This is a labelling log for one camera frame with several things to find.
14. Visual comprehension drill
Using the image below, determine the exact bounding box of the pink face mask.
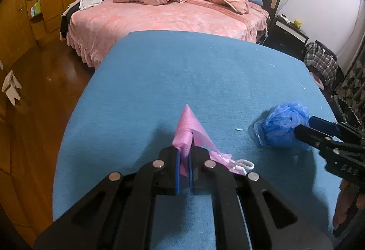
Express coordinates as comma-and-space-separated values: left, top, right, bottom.
172, 104, 255, 177

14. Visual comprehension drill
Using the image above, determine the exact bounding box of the blue plastic bag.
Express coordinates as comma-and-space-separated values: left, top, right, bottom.
252, 102, 311, 151

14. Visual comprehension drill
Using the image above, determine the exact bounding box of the black trash bin with bag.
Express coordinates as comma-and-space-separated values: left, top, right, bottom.
330, 95, 364, 132

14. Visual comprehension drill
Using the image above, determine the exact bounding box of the right hand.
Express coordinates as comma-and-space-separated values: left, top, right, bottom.
332, 180, 365, 230

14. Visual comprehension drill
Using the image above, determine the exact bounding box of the dark patterned curtain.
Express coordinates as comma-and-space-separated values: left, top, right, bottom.
335, 44, 365, 114

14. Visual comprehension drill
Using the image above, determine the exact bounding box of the blue table cloth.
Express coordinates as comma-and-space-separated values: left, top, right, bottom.
53, 31, 340, 237

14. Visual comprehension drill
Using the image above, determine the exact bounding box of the black bedside table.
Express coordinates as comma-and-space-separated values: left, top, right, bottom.
263, 16, 309, 62

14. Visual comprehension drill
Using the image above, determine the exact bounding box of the yellow plush toy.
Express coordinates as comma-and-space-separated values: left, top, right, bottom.
292, 20, 302, 29

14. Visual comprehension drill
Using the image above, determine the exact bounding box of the bed with pink sheet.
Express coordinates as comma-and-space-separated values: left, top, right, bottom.
60, 0, 270, 68

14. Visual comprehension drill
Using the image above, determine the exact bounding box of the clothes pile on bed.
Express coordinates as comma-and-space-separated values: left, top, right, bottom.
59, 0, 104, 41

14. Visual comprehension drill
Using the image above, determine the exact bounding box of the small white wooden stool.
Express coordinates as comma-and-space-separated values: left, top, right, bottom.
1, 70, 22, 106

